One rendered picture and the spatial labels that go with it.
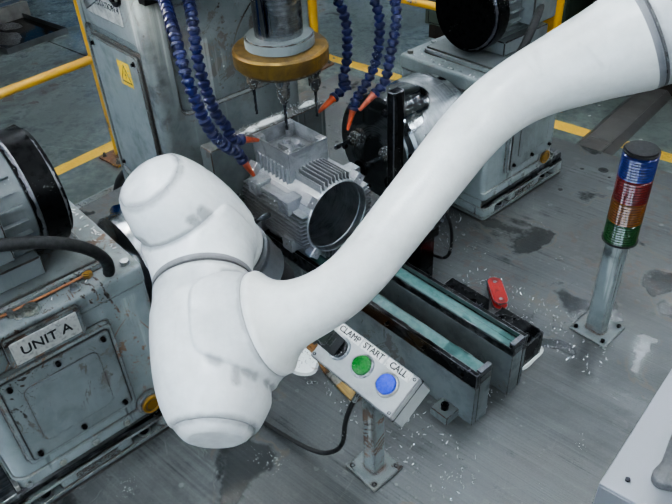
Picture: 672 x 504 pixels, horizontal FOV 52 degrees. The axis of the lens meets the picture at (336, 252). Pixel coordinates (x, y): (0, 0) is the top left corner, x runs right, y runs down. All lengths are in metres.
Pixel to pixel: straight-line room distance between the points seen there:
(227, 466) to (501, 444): 0.48
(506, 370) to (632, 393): 0.24
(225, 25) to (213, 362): 0.99
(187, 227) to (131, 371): 0.57
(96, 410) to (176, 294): 0.58
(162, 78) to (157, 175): 0.76
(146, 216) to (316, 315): 0.19
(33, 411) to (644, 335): 1.13
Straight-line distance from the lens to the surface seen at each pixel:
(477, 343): 1.32
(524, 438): 1.30
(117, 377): 1.19
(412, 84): 1.57
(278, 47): 1.28
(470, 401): 1.25
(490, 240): 1.70
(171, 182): 0.68
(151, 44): 1.41
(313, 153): 1.40
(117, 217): 1.24
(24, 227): 1.07
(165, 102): 1.46
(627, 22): 0.67
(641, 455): 1.25
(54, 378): 1.13
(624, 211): 1.31
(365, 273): 0.61
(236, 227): 0.71
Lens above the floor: 1.81
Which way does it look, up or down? 38 degrees down
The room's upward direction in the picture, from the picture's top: 3 degrees counter-clockwise
